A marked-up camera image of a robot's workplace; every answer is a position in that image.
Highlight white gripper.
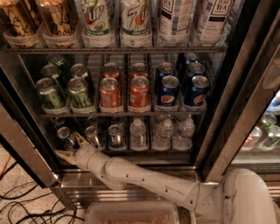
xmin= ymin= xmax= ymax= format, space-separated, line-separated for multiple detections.
xmin=55 ymin=131 xmax=109 ymax=177

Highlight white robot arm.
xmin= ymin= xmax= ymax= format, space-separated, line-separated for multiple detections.
xmin=55 ymin=133 xmax=277 ymax=224

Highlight front right green can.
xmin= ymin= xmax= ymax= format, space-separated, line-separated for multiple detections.
xmin=67 ymin=77 xmax=93 ymax=109

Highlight green can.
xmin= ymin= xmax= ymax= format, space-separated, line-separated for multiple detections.
xmin=36 ymin=78 xmax=66 ymax=109
xmin=70 ymin=63 xmax=93 ymax=87
xmin=67 ymin=77 xmax=93 ymax=109
xmin=41 ymin=64 xmax=67 ymax=97
xmin=47 ymin=54 xmax=69 ymax=74

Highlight open fridge door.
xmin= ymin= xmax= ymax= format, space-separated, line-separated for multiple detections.
xmin=0 ymin=60 xmax=77 ymax=210

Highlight front left green can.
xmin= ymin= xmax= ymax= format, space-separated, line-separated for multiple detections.
xmin=36 ymin=78 xmax=66 ymax=109

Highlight front left orange can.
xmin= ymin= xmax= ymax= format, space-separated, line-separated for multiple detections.
xmin=99 ymin=77 xmax=120 ymax=109

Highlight orange can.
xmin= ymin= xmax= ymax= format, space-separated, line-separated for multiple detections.
xmin=129 ymin=76 xmax=150 ymax=108
xmin=101 ymin=63 xmax=121 ymax=81
xmin=130 ymin=62 xmax=149 ymax=78
xmin=99 ymin=77 xmax=120 ymax=109

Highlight rear right green can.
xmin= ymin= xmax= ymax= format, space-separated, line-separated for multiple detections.
xmin=70 ymin=63 xmax=93 ymax=87

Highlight front right orange can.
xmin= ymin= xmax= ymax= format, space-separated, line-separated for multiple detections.
xmin=129 ymin=76 xmax=150 ymax=108

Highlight middle left green can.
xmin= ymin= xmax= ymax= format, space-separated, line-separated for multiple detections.
xmin=41 ymin=64 xmax=67 ymax=97

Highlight rear left orange can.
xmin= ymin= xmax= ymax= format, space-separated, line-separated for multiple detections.
xmin=101 ymin=63 xmax=121 ymax=81

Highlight rear left green can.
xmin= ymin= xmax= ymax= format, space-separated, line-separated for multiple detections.
xmin=47 ymin=54 xmax=69 ymax=74

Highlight rear right orange can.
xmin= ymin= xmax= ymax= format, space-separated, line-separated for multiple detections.
xmin=130 ymin=62 xmax=149 ymax=78

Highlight front left pepsi can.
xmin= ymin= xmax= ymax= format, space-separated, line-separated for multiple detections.
xmin=157 ymin=75 xmax=179 ymax=107

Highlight pepsi can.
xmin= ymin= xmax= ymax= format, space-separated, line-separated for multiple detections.
xmin=177 ymin=52 xmax=200 ymax=72
xmin=155 ymin=61 xmax=175 ymax=95
xmin=157 ymin=75 xmax=179 ymax=107
xmin=184 ymin=75 xmax=209 ymax=107
xmin=184 ymin=62 xmax=206 ymax=88

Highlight rear left pepsi can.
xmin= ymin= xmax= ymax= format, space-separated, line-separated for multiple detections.
xmin=155 ymin=61 xmax=175 ymax=95

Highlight left 7up can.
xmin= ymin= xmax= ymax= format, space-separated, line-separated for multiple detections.
xmin=80 ymin=0 xmax=112 ymax=37

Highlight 7up can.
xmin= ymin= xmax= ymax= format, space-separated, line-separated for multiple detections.
xmin=120 ymin=0 xmax=150 ymax=36
xmin=80 ymin=0 xmax=112 ymax=37

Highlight right lacroix can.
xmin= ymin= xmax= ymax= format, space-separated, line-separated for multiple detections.
xmin=36 ymin=0 xmax=79 ymax=38

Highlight lacroix can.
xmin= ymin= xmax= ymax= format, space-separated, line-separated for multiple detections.
xmin=36 ymin=0 xmax=79 ymax=38
xmin=0 ymin=0 xmax=42 ymax=37

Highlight front right pepsi can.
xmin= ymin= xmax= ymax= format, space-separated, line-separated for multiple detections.
xmin=184 ymin=75 xmax=209 ymax=107

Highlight left lacroix can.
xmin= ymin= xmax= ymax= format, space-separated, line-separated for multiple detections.
xmin=0 ymin=0 xmax=42 ymax=37

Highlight middle right pepsi can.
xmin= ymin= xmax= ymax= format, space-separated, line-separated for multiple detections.
xmin=184 ymin=62 xmax=206 ymax=88

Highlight rear right pepsi can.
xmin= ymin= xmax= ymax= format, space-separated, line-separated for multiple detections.
xmin=177 ymin=52 xmax=200 ymax=72

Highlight right 7up can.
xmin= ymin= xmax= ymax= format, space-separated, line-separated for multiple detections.
xmin=120 ymin=0 xmax=150 ymax=36

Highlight red can right fridge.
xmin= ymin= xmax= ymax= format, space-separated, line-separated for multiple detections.
xmin=241 ymin=126 xmax=262 ymax=151

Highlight green can right fridge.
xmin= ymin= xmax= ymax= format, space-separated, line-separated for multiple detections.
xmin=258 ymin=114 xmax=280 ymax=151

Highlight left water bottle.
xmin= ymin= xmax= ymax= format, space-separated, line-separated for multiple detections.
xmin=129 ymin=118 xmax=147 ymax=151

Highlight water bottle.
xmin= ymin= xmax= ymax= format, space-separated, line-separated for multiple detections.
xmin=172 ymin=117 xmax=195 ymax=151
xmin=152 ymin=119 xmax=174 ymax=151
xmin=129 ymin=118 xmax=147 ymax=151

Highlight left clear plastic bin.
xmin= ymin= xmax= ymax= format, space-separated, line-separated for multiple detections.
xmin=85 ymin=201 xmax=179 ymax=224

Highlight middle water bottle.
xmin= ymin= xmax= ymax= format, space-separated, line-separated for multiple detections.
xmin=152 ymin=119 xmax=174 ymax=151

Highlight right water bottle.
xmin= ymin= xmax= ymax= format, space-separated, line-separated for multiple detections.
xmin=172 ymin=117 xmax=195 ymax=151

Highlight left teas tea bottle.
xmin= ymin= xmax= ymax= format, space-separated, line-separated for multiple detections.
xmin=159 ymin=0 xmax=193 ymax=36

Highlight teas tea bottle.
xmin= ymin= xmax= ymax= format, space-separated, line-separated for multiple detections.
xmin=159 ymin=0 xmax=193 ymax=36
xmin=194 ymin=0 xmax=234 ymax=42

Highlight right teas tea bottle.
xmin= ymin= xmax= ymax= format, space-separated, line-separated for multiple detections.
xmin=194 ymin=0 xmax=234 ymax=42

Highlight black floor cables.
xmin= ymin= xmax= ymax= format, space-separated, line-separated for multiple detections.
xmin=0 ymin=160 xmax=86 ymax=224

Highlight orange floor cable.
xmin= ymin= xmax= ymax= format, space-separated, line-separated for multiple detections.
xmin=0 ymin=153 xmax=12 ymax=177

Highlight middle wire shelf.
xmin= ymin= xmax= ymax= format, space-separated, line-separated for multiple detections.
xmin=40 ymin=111 xmax=204 ymax=118

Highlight wire shelf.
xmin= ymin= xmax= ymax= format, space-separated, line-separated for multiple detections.
xmin=4 ymin=46 xmax=228 ymax=54
xmin=40 ymin=111 xmax=204 ymax=118

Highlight top wire shelf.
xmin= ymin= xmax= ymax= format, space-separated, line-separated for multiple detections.
xmin=4 ymin=46 xmax=228 ymax=54

